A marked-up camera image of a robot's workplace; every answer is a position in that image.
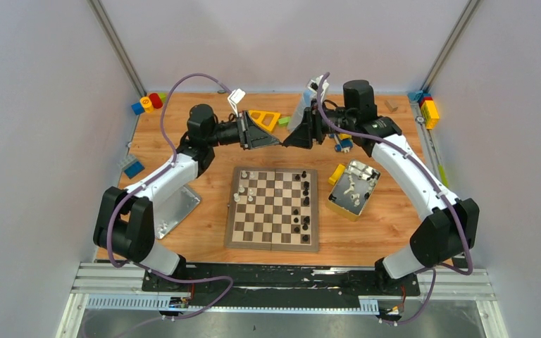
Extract yellow tin with chess pieces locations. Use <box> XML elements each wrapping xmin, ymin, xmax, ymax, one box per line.
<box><xmin>326</xmin><ymin>159</ymin><xmax>381</xmax><ymax>221</ymax></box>

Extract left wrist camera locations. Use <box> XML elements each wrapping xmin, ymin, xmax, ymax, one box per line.
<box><xmin>227</xmin><ymin>88</ymin><xmax>246</xmax><ymax>116</ymax></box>

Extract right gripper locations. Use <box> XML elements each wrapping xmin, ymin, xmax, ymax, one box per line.
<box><xmin>284</xmin><ymin>99</ymin><xmax>356</xmax><ymax>149</ymax></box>

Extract colourful cylinder blocks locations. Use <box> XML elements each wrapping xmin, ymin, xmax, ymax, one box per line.
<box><xmin>130</xmin><ymin>92</ymin><xmax>167</xmax><ymax>115</ymax></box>

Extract green block by bag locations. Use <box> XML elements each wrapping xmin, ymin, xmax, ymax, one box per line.
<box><xmin>278</xmin><ymin>116</ymin><xmax>290</xmax><ymax>127</ymax></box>

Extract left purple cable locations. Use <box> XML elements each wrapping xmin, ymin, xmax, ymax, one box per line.
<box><xmin>106</xmin><ymin>73</ymin><xmax>234</xmax><ymax>321</ymax></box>

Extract stacked duplo bricks corner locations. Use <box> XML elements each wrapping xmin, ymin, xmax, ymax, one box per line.
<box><xmin>407</xmin><ymin>91</ymin><xmax>440</xmax><ymax>130</ymax></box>

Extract grey blue duplo brick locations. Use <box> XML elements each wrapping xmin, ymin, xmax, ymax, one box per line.
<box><xmin>118</xmin><ymin>154</ymin><xmax>144</xmax><ymax>179</ymax></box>

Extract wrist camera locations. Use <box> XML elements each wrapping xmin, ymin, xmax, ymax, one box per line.
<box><xmin>227</xmin><ymin>88</ymin><xmax>246</xmax><ymax>116</ymax></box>
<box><xmin>306</xmin><ymin>75</ymin><xmax>330</xmax><ymax>101</ymax></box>

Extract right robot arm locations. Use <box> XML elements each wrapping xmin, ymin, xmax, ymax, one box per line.
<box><xmin>283</xmin><ymin>74</ymin><xmax>480</xmax><ymax>294</ymax></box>

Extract purple cable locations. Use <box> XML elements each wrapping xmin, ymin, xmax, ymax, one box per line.
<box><xmin>106</xmin><ymin>73</ymin><xmax>234</xmax><ymax>321</ymax></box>
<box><xmin>316</xmin><ymin>71</ymin><xmax>474</xmax><ymax>326</ymax></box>

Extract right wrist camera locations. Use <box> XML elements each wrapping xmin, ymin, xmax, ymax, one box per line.
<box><xmin>306</xmin><ymin>75</ymin><xmax>330</xmax><ymax>101</ymax></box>

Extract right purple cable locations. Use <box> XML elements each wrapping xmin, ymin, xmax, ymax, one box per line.
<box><xmin>316</xmin><ymin>71</ymin><xmax>474</xmax><ymax>326</ymax></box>

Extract toy brick car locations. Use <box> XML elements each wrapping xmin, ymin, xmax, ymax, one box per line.
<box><xmin>328</xmin><ymin>134</ymin><xmax>354</xmax><ymax>153</ymax></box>

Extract silver tin lid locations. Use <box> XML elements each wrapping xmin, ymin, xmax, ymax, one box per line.
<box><xmin>153</xmin><ymin>184</ymin><xmax>201</xmax><ymax>239</ymax></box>

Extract brown wooden block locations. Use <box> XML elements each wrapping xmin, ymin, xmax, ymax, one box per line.
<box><xmin>385</xmin><ymin>100</ymin><xmax>399</xmax><ymax>113</ymax></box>

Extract yellow arch block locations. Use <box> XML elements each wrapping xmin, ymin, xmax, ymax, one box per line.
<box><xmin>328</xmin><ymin>163</ymin><xmax>346</xmax><ymax>186</ymax></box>

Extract wooden chess board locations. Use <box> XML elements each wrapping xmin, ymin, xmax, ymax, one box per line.
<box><xmin>225</xmin><ymin>166</ymin><xmax>320</xmax><ymax>252</ymax></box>

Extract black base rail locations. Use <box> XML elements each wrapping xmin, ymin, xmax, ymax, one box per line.
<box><xmin>142</xmin><ymin>263</ymin><xmax>421</xmax><ymax>309</ymax></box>

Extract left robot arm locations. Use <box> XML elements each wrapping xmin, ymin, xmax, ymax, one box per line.
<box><xmin>93</xmin><ymin>104</ymin><xmax>280</xmax><ymax>291</ymax></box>

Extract yellow triangle block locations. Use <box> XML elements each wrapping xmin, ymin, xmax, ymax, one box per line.
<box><xmin>247</xmin><ymin>110</ymin><xmax>281</xmax><ymax>133</ymax></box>

